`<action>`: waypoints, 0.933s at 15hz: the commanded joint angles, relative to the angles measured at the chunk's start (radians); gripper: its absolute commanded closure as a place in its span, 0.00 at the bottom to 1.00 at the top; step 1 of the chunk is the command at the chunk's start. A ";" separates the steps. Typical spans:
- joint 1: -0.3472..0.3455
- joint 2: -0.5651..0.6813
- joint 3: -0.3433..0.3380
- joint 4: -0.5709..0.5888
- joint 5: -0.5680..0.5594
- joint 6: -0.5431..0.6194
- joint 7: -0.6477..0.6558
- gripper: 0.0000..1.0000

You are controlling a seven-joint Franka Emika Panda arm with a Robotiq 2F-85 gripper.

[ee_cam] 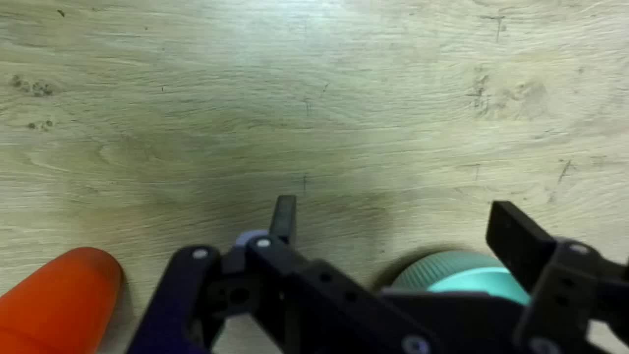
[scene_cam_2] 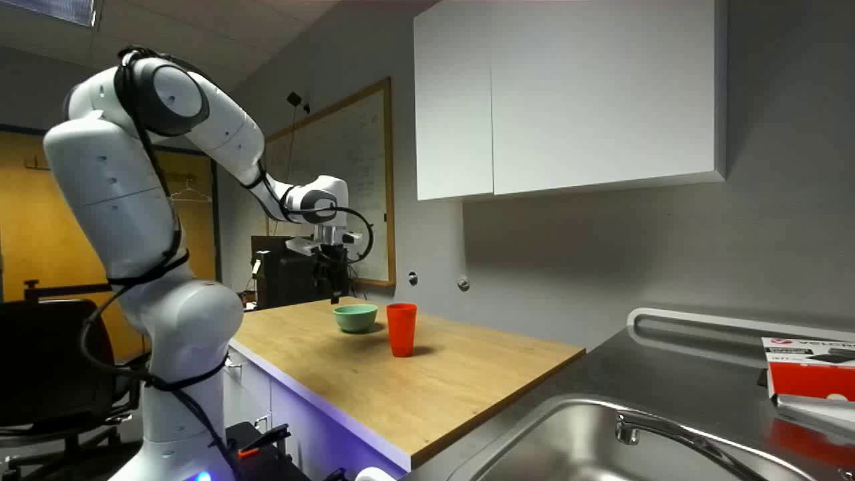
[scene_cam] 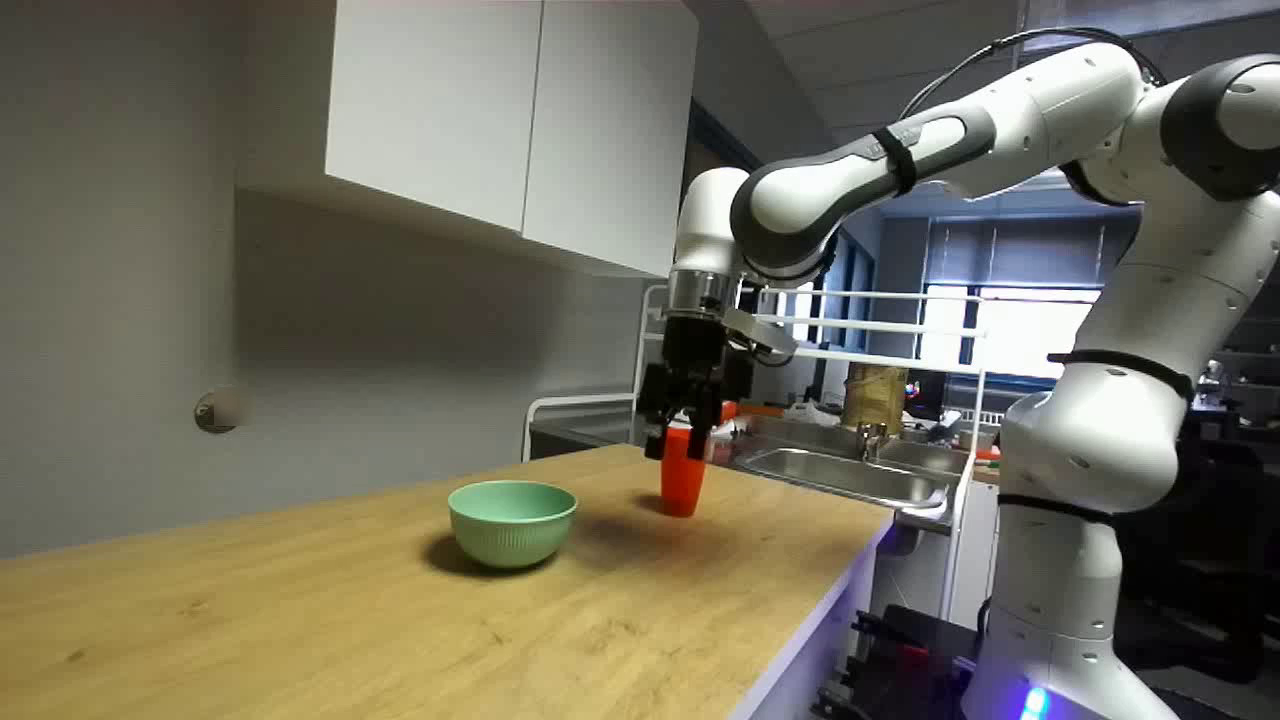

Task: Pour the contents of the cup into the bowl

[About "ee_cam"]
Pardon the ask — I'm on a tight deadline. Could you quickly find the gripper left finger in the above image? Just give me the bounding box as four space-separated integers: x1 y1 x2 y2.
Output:
127 195 433 354

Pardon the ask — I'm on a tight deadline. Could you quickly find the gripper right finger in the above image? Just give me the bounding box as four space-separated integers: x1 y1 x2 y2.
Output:
486 201 629 354

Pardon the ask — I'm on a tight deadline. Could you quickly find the teal ribbed bowl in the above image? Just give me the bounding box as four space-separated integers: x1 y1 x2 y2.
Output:
391 251 531 306

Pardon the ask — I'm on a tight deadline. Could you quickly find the orange cup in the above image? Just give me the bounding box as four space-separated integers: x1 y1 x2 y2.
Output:
0 247 123 354

